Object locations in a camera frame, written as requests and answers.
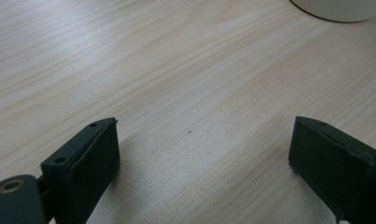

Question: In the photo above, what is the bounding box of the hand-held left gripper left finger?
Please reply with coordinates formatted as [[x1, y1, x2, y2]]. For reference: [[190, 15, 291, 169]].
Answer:
[[40, 117, 121, 224]]

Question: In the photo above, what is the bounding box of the cream round container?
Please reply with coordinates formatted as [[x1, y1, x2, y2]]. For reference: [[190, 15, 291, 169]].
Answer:
[[289, 0, 376, 23]]

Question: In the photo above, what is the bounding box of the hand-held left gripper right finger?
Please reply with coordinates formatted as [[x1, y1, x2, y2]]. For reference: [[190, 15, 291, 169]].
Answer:
[[287, 116, 376, 224]]

